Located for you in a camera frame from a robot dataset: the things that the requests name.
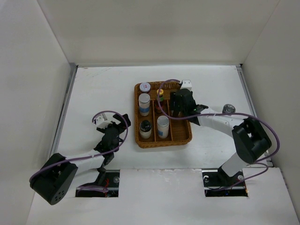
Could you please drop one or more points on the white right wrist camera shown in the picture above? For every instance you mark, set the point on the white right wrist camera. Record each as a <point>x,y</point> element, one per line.
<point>186,84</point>

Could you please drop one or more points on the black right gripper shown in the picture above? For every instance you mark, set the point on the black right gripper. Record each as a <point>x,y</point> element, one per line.
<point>173,98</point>

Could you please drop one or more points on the dark jar red-label lid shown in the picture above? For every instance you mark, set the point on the dark jar red-label lid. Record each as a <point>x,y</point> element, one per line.
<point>175,111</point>

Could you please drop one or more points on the blue label silver-lid canister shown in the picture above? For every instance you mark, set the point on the blue label silver-lid canister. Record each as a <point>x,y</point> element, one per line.
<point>144,104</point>

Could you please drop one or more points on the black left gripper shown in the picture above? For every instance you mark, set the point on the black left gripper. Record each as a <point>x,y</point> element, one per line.
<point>123,125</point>

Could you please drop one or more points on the salt grinder clear grey top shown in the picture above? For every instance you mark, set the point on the salt grinder clear grey top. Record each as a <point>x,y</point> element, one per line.
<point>228,108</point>

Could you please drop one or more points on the red sauce bottle yellow cap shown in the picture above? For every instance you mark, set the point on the red sauce bottle yellow cap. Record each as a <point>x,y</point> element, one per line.
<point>159,103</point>

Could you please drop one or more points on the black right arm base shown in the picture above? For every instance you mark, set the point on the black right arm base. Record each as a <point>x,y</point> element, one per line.
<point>214,186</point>

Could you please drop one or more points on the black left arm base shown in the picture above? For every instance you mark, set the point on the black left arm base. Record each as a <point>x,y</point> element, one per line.
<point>106,185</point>

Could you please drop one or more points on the dark spice jar white lid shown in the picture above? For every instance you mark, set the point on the dark spice jar white lid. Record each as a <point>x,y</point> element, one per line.
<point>145,87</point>

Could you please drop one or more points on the white canister blue label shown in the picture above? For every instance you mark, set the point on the white canister blue label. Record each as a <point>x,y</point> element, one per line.
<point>163,126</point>

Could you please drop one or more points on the white bottle black cap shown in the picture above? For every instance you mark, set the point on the white bottle black cap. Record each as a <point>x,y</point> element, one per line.
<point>145,129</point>

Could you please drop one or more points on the brown wicker divided tray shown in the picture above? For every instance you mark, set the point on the brown wicker divided tray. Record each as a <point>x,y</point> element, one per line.
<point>179,130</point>

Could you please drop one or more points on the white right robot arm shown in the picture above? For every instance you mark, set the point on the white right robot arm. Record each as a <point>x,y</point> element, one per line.
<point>250,139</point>

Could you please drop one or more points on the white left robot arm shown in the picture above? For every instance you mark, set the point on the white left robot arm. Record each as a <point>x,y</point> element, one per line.
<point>54,179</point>

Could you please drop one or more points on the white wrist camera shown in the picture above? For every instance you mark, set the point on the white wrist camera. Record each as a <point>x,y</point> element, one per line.
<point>186,84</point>
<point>101,120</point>

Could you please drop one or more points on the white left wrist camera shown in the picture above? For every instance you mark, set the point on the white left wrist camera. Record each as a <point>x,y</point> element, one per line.
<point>101,120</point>

